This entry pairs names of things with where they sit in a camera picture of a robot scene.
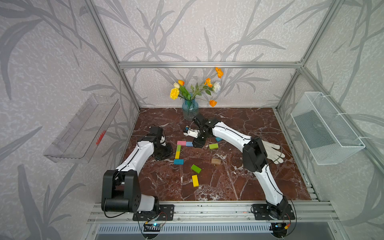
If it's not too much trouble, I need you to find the tan wooden block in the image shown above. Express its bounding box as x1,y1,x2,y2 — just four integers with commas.
211,159,221,165

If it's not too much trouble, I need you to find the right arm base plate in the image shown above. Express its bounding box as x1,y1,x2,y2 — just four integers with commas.
251,204,296,221

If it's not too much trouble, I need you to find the clear plastic wall shelf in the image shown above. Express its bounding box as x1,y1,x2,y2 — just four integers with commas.
43,94,121,164

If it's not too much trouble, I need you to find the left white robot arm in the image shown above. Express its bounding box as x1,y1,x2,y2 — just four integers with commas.
101,141,173,213

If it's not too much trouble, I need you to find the white glove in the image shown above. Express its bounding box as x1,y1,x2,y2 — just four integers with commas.
262,141,286,165

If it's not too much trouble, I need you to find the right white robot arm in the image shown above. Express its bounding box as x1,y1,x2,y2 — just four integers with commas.
184,115,289,215

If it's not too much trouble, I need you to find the pink block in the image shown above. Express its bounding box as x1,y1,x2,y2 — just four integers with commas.
177,141,187,146

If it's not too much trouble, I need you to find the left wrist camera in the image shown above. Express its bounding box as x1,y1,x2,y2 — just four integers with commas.
149,126,165,144

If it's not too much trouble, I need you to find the left circuit board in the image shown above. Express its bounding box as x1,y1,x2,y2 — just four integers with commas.
143,222,166,233

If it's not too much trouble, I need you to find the white wire mesh basket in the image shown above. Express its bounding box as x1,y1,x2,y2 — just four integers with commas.
291,92,366,165

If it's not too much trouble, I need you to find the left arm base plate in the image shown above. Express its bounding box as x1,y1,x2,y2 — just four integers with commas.
133,204,175,222

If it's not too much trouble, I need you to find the artificial flower bouquet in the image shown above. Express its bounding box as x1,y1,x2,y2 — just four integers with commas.
170,67,224,107

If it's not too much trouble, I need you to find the blue glass vase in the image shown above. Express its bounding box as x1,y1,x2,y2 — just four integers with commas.
182,100,199,121

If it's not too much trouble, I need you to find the yellow block front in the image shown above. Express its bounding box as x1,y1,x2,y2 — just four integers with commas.
192,175,199,188

